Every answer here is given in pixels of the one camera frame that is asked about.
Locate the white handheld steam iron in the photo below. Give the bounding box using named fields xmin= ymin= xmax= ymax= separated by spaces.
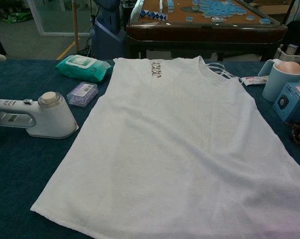
xmin=0 ymin=91 xmax=80 ymax=138

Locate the blue cardboard product box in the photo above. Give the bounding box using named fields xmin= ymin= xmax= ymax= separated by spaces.
xmin=273 ymin=82 xmax=300 ymax=122

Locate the brown cardboard box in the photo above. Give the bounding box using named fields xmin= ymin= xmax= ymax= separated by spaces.
xmin=249 ymin=0 xmax=300 ymax=14

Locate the green wet wipes pack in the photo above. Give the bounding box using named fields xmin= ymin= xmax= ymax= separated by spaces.
xmin=55 ymin=54 xmax=113 ymax=84

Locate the clear box with purple contents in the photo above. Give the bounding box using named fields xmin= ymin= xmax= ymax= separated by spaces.
xmin=66 ymin=81 xmax=99 ymax=108

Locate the light blue mug pink inside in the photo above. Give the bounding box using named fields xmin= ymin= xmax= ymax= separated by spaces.
xmin=258 ymin=59 xmax=300 ymax=103

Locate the green bag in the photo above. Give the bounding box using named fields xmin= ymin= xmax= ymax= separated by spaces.
xmin=1 ymin=12 xmax=32 ymax=24

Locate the white framed glass partition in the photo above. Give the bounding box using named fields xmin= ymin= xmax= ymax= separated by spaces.
xmin=31 ymin=0 xmax=93 ymax=35

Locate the small white pink packet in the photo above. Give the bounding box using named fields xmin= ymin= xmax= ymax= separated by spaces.
xmin=241 ymin=76 xmax=269 ymax=87

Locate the wooden pole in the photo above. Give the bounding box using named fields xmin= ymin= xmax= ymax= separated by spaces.
xmin=72 ymin=0 xmax=80 ymax=53

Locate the heap of blue mahjong tiles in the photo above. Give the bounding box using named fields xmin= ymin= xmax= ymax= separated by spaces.
xmin=189 ymin=0 xmax=246 ymax=18

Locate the brown wooden mahjong table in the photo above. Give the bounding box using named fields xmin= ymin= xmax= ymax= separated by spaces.
xmin=126 ymin=0 xmax=289 ymax=61

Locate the dark blue machine base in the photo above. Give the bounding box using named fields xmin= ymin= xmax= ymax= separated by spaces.
xmin=90 ymin=0 xmax=128 ymax=60

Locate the dark teal tablecloth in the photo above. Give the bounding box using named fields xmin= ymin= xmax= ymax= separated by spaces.
xmin=0 ymin=58 xmax=300 ymax=239

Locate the blue white snake puzzle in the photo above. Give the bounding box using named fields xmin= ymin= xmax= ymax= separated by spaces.
xmin=138 ymin=9 xmax=168 ymax=21

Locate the white sleeveless shirt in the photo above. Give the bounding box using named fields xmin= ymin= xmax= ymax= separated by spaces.
xmin=31 ymin=55 xmax=300 ymax=239

